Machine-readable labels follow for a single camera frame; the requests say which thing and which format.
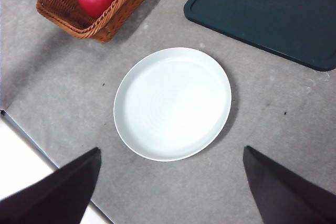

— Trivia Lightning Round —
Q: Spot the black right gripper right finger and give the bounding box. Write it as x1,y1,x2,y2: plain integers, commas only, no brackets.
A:
242,145,336,224

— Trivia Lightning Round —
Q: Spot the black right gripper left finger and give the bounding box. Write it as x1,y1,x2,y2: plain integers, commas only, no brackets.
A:
0,147,102,224

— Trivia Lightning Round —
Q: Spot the white round plate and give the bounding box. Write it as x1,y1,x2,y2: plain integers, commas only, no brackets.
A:
113,47,233,162

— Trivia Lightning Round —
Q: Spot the brown wicker basket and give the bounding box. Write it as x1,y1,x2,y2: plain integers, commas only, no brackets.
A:
36,0,169,43

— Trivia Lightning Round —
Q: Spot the dark green rectangular tray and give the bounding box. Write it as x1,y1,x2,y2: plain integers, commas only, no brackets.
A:
183,0,336,72

